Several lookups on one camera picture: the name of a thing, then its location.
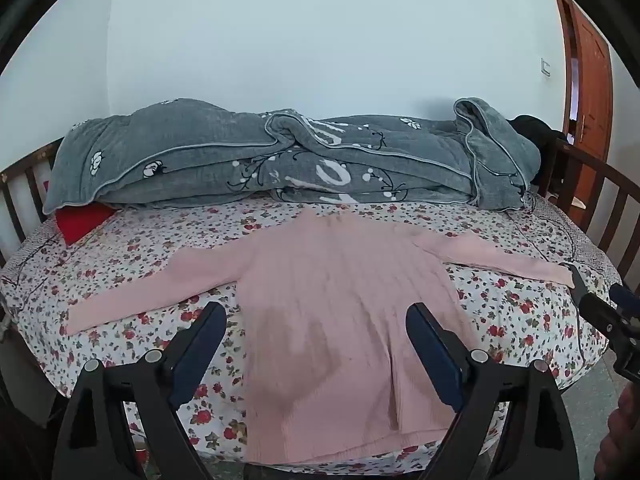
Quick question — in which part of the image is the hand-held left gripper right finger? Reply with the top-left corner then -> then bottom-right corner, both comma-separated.
405,302 -> 593,480

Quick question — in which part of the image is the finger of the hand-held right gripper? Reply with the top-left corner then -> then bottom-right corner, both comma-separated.
609,284 -> 640,313
558,261 -> 591,311

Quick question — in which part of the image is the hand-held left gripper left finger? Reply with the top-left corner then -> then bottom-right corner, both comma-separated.
50,301 -> 228,480

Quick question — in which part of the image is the pink knit sweater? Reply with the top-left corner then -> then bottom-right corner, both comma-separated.
65,208 -> 576,466

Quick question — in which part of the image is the person's right hand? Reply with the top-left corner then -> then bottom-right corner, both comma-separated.
595,387 -> 640,480

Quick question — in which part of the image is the floral bed sheet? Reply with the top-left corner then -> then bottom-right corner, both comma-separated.
0,195 -> 623,476

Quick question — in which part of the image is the black cloth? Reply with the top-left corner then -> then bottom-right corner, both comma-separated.
507,115 -> 568,186

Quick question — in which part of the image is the red pillow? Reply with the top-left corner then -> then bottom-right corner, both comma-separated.
55,203 -> 118,247

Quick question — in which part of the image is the grey printed blanket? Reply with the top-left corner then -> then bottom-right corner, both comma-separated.
42,97 -> 543,216

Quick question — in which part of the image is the wooden door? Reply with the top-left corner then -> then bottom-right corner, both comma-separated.
552,0 -> 615,161

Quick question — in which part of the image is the wooden headboard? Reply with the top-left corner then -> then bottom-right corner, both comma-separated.
0,140 -> 63,268

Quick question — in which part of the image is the wooden bed rail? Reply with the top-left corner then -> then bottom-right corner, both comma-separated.
537,135 -> 640,276

